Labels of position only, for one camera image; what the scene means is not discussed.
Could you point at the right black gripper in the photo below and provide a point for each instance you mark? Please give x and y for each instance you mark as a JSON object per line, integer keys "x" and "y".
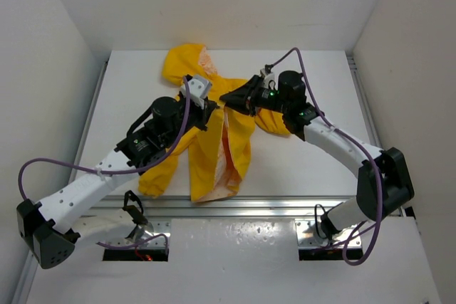
{"x": 244, "y": 98}

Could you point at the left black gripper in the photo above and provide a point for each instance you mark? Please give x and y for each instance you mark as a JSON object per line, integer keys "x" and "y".
{"x": 202, "y": 114}

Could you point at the yellow hooded jacket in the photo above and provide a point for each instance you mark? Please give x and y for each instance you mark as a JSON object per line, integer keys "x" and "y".
{"x": 219, "y": 157}

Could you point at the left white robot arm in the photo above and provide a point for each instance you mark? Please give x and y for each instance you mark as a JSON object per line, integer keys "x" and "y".
{"x": 55, "y": 226}

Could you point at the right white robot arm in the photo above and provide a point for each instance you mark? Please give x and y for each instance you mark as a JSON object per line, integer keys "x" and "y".
{"x": 301, "y": 119}

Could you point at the white front cover panel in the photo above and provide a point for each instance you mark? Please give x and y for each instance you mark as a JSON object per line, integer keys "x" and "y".
{"x": 227, "y": 261}

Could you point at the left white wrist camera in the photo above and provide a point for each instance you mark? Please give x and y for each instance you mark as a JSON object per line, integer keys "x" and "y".
{"x": 197, "y": 88}

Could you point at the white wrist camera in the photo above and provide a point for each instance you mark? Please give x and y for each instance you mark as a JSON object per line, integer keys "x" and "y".
{"x": 197, "y": 88}
{"x": 268, "y": 76}

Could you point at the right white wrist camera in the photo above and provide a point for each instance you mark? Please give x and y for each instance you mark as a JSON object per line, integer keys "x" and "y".
{"x": 268, "y": 76}

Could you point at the aluminium front rail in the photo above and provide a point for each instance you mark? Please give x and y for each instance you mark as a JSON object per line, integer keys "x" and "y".
{"x": 250, "y": 207}

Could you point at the aluminium rail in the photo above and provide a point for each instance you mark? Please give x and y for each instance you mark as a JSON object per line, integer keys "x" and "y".
{"x": 363, "y": 94}
{"x": 25, "y": 281}
{"x": 250, "y": 207}

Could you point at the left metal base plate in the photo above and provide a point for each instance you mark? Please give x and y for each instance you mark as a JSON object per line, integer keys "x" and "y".
{"x": 154, "y": 236}

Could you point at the metal base plate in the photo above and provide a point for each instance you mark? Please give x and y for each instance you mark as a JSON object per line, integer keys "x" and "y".
{"x": 154, "y": 236}
{"x": 307, "y": 238}

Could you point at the aluminium right side rail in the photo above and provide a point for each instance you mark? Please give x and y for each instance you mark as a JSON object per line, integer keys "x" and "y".
{"x": 363, "y": 94}

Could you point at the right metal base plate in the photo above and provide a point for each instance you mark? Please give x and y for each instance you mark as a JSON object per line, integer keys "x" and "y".
{"x": 307, "y": 238}

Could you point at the aluminium left side rail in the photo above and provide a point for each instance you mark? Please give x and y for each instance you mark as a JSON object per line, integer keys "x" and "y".
{"x": 25, "y": 281}

